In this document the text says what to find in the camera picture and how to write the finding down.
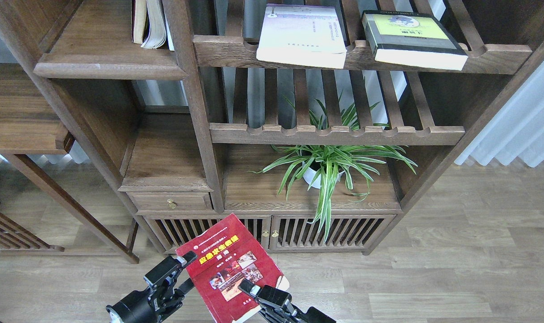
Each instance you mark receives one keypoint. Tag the red cover book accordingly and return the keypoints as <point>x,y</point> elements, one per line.
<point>227,253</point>

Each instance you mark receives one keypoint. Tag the brass drawer knob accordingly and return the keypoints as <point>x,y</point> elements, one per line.
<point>171,204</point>

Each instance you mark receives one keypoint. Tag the green spider plant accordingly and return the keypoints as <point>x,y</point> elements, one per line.
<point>360,158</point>

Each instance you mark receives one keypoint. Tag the dark wooden bookshelf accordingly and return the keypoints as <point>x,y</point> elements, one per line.
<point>188,125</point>

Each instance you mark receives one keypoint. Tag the green and black book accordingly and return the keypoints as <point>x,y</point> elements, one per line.
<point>413,39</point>

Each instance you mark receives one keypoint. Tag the worn grey upright book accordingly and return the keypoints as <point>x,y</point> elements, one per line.
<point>157,25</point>

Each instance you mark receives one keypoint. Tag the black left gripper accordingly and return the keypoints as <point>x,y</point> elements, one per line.
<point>160,299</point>

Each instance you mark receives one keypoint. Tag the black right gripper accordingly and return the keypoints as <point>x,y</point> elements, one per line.
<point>276,305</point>

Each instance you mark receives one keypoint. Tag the beige upright book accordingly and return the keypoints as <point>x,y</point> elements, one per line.
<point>139,20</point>

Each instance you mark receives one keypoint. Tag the brass cabinet door knobs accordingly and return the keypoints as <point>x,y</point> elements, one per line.
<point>267,233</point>

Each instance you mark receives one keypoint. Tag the white pale cover book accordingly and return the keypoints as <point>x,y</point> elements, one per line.
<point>301,35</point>

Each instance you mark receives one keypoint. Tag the white plant pot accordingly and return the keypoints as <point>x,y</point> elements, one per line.
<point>322,174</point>

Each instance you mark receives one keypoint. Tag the white curtain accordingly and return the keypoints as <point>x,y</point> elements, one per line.
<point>517,130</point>

